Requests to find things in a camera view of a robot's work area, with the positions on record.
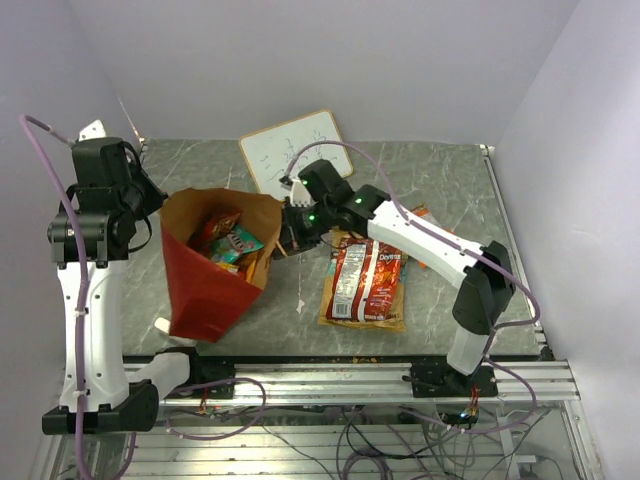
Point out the aluminium rail frame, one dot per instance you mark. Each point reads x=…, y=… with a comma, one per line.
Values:
x=399, y=417

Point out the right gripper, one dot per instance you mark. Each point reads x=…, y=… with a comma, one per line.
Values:
x=291, y=238

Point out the small whiteboard with stand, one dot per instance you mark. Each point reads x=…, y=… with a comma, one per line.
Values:
x=269, y=152

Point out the red paper bag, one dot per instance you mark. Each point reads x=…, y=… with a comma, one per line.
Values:
x=207, y=300

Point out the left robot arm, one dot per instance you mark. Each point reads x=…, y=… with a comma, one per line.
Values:
x=90, y=244

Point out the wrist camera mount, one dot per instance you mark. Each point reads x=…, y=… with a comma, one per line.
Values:
x=94, y=130
x=298, y=195

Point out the white object at table edge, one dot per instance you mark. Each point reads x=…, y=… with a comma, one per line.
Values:
x=163, y=325

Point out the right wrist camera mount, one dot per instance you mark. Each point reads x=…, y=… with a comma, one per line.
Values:
x=298, y=195

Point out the orange snack bag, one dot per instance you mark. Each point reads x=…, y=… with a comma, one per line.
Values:
x=423, y=212

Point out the yellow snack bag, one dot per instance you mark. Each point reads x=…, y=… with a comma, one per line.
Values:
x=244, y=266

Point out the red cookie snack bag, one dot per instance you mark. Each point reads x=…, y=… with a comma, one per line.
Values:
x=215, y=227

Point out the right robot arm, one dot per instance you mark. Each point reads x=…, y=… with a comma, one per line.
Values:
x=320, y=200

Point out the red Doritos bag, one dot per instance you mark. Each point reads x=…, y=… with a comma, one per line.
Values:
x=365, y=280

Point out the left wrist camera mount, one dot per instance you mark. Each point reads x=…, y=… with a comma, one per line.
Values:
x=94, y=130

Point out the teal snack bag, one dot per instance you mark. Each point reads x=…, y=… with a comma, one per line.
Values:
x=231, y=247

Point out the tan kettle chips bag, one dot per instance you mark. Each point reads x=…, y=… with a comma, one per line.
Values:
x=395, y=300

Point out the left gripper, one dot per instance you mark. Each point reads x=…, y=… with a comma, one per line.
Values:
x=155, y=197

